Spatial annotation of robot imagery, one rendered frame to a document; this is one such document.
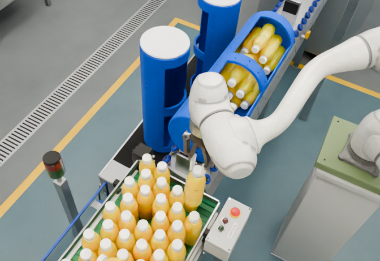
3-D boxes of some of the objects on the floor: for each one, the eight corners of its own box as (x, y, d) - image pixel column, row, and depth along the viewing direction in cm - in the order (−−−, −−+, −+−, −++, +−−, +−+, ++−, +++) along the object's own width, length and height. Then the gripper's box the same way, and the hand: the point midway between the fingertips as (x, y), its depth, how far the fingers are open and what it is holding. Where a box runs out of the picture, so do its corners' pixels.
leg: (299, 66, 369) (320, 9, 321) (297, 70, 366) (318, 13, 318) (293, 64, 371) (313, 7, 323) (291, 68, 368) (311, 10, 319)
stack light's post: (99, 273, 241) (67, 178, 156) (95, 279, 239) (60, 186, 154) (94, 269, 242) (59, 174, 157) (89, 276, 240) (52, 182, 155)
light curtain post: (307, 116, 331) (405, -101, 200) (305, 120, 328) (403, -96, 197) (301, 113, 333) (393, -104, 202) (298, 118, 329) (391, -100, 198)
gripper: (233, 131, 120) (224, 173, 138) (185, 109, 125) (182, 152, 143) (223, 149, 116) (214, 189, 134) (173, 125, 120) (171, 167, 139)
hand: (198, 165), depth 136 cm, fingers closed on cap, 4 cm apart
